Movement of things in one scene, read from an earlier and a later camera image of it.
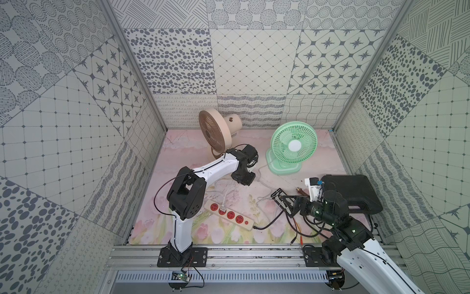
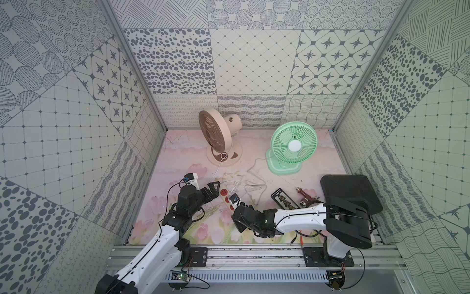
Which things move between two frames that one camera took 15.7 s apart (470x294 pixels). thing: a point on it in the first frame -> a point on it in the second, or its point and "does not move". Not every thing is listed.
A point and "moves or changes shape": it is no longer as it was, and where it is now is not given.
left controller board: x=179 y=275 does not move
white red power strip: x=229 y=214 -> x=225 y=194
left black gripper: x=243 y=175 -> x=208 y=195
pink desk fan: x=218 y=130 does not move
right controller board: x=336 y=278 does not move
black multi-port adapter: x=277 y=198 does not move
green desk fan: x=292 y=144 does not move
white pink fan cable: x=223 y=208 moves or changes shape
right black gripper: x=302 y=200 -> x=240 y=227
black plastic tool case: x=358 y=190 does not move
